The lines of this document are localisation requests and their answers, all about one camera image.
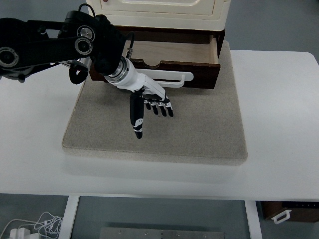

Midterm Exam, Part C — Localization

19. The white table leg right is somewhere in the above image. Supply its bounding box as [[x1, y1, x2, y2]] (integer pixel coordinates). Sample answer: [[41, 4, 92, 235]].
[[244, 200, 262, 239]]

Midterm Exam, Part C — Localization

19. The brown wooden box on floor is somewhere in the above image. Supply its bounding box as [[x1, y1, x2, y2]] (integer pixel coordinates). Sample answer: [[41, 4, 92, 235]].
[[261, 201, 319, 223]]

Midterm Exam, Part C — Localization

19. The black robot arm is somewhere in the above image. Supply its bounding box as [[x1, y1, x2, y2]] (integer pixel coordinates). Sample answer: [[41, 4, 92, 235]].
[[0, 10, 173, 138]]

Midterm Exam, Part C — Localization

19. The white table leg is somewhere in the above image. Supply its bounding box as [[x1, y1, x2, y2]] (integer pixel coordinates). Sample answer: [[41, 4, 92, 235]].
[[58, 196, 80, 239], [244, 200, 262, 239]]

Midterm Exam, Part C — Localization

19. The white handle on floor box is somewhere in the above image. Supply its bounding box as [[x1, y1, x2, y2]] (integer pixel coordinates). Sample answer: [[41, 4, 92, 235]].
[[271, 210, 291, 224]]

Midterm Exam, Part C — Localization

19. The grey fabric cushion pad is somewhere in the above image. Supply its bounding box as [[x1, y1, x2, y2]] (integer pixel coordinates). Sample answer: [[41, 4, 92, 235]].
[[62, 42, 248, 165]]

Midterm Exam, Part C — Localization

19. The white drawer handle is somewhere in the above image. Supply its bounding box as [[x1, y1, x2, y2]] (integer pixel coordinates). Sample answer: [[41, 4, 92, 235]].
[[137, 69, 194, 88]]

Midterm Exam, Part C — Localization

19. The dark wooden drawer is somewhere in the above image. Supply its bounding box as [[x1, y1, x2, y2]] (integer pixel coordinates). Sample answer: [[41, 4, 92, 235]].
[[88, 31, 222, 90]]

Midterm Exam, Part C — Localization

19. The white power adapter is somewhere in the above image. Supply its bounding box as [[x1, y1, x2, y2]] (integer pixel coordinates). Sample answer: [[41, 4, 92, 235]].
[[9, 228, 30, 239]]

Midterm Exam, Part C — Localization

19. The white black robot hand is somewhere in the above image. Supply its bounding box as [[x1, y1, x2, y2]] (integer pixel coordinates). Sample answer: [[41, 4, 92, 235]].
[[104, 58, 174, 139]]

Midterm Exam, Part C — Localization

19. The white table leg left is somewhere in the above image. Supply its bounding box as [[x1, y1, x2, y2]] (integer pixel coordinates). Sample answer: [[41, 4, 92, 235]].
[[58, 196, 80, 239]]

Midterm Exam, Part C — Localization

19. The white cable bundle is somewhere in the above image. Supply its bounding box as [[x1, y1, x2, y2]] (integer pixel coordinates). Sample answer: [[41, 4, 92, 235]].
[[0, 212, 64, 239]]

